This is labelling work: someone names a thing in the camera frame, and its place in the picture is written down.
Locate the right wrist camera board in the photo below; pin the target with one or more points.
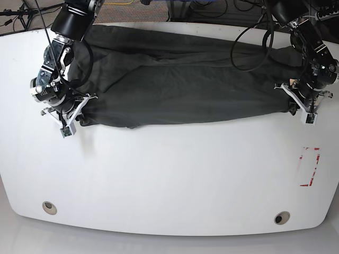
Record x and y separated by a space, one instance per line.
68 130

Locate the white power strip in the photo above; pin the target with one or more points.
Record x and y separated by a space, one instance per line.
327 12

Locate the right table cable grommet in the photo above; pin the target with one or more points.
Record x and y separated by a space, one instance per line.
282 218

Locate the left table cable grommet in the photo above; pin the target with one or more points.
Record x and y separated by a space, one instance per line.
49 208

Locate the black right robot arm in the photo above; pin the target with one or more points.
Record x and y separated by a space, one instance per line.
70 26

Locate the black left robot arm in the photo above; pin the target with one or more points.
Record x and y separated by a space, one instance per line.
319 68

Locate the dark grey T-shirt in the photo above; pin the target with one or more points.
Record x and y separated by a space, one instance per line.
145 77

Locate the table cable grommet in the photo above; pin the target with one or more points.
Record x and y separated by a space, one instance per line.
49 208
282 218

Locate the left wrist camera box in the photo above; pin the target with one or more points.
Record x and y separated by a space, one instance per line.
311 118

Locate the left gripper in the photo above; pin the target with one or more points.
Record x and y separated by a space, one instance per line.
304 96

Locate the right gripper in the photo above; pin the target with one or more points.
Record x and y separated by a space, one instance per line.
66 113

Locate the red tape rectangle marking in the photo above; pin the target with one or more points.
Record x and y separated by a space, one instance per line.
307 166

